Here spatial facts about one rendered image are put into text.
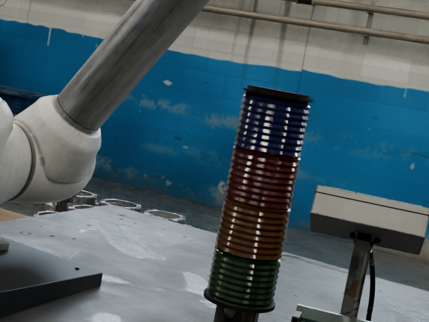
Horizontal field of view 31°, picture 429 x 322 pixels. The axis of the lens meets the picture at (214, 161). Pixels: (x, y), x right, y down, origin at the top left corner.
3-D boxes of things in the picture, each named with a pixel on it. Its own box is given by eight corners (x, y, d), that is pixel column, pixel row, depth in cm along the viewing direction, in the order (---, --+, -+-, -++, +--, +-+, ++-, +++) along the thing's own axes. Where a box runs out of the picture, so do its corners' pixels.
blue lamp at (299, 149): (305, 155, 70) (315, 105, 69) (296, 160, 64) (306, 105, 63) (240, 142, 71) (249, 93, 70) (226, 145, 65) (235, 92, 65)
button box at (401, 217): (419, 256, 119) (424, 225, 121) (426, 238, 112) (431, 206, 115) (309, 231, 122) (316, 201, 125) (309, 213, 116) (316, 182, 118)
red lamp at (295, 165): (295, 204, 70) (305, 155, 70) (286, 213, 64) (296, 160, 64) (232, 190, 71) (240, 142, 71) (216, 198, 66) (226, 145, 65)
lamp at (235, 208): (286, 252, 71) (295, 204, 70) (276, 266, 65) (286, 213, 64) (223, 237, 72) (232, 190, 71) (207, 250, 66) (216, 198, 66)
